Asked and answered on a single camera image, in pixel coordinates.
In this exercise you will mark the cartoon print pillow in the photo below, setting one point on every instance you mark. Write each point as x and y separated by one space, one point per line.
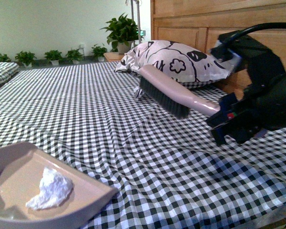
190 67

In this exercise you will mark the beige hand brush black bristles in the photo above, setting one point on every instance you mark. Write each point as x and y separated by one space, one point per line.
171 96

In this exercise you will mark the far wooden bedside table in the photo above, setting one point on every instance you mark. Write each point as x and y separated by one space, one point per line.
113 56

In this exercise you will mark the wooden bed frame rail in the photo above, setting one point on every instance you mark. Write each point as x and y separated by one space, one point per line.
273 220

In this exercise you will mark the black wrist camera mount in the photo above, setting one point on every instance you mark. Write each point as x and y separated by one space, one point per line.
245 52

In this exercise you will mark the white tissue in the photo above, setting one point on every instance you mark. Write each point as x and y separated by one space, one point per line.
54 189

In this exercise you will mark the folded checkered blanket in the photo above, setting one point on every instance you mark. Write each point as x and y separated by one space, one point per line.
7 70

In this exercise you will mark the beige plastic dustpan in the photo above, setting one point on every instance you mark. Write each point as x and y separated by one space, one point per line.
21 169

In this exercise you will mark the large potted green plant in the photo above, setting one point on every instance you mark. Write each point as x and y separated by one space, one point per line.
123 32

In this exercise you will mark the wooden headboard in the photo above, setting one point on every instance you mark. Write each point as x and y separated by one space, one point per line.
198 23

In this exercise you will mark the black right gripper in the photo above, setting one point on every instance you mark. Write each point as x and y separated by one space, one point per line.
263 107

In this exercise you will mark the black white checkered bedsheet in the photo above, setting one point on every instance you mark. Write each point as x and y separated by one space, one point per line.
170 173

